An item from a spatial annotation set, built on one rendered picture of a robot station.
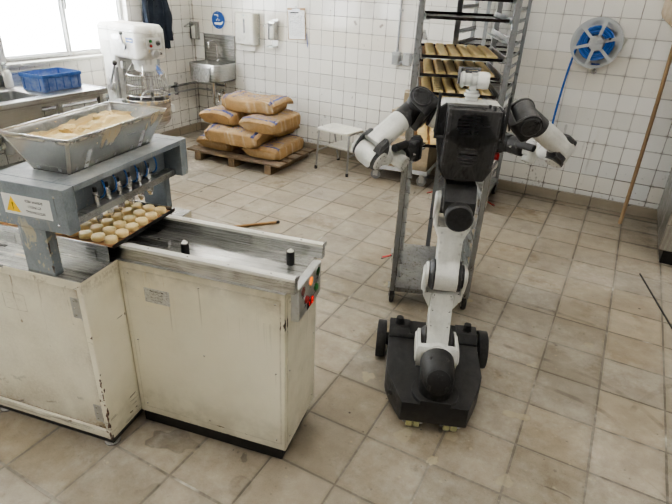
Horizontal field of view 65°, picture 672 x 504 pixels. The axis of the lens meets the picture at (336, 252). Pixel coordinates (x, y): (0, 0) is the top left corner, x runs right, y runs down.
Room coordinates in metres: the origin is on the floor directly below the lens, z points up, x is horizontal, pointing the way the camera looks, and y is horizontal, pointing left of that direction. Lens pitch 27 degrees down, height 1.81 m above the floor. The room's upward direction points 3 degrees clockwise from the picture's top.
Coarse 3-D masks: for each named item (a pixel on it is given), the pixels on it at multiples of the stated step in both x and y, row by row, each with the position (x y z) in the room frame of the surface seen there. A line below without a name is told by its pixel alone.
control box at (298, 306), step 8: (312, 264) 1.78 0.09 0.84; (320, 264) 1.81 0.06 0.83; (304, 272) 1.72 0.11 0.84; (312, 272) 1.72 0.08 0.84; (320, 272) 1.81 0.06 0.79; (304, 280) 1.66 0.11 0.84; (312, 288) 1.73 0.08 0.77; (296, 296) 1.59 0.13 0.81; (304, 296) 1.64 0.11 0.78; (296, 304) 1.59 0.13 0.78; (304, 304) 1.65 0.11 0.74; (296, 312) 1.59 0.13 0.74; (304, 312) 1.65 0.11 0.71; (296, 320) 1.59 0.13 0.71
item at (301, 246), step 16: (160, 224) 2.04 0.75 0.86; (176, 224) 2.02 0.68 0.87; (192, 224) 1.99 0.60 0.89; (208, 224) 1.97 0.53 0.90; (224, 224) 1.98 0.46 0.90; (240, 240) 1.93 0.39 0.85; (256, 240) 1.91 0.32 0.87; (272, 240) 1.89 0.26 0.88; (288, 240) 1.87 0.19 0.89; (304, 240) 1.86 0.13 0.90; (320, 256) 1.83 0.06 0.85
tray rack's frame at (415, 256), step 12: (456, 24) 3.41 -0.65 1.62; (456, 36) 3.41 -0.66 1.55; (432, 204) 3.41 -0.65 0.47; (408, 252) 3.30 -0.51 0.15; (420, 252) 3.31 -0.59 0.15; (432, 252) 3.32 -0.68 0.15; (408, 264) 3.12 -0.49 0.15; (420, 264) 3.13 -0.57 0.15; (396, 276) 2.95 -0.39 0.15; (408, 276) 2.96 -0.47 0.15; (420, 276) 2.96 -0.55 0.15; (396, 288) 2.81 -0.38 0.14; (408, 288) 2.80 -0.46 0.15; (420, 288) 2.81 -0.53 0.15
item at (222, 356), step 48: (192, 240) 1.94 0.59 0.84; (144, 288) 1.72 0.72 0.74; (192, 288) 1.66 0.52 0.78; (240, 288) 1.60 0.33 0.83; (144, 336) 1.73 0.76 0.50; (192, 336) 1.66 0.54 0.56; (240, 336) 1.60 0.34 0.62; (288, 336) 1.58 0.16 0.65; (144, 384) 1.74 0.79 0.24; (192, 384) 1.67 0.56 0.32; (240, 384) 1.60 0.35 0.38; (288, 384) 1.58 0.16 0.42; (192, 432) 1.71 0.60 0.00; (240, 432) 1.61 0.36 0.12; (288, 432) 1.58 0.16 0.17
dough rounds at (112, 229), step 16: (128, 208) 2.05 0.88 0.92; (144, 208) 2.06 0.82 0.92; (160, 208) 2.06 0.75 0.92; (96, 224) 1.87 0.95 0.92; (112, 224) 1.91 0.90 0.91; (128, 224) 1.89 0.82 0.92; (144, 224) 1.93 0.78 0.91; (80, 240) 1.77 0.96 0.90; (96, 240) 1.76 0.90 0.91; (112, 240) 1.75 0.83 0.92
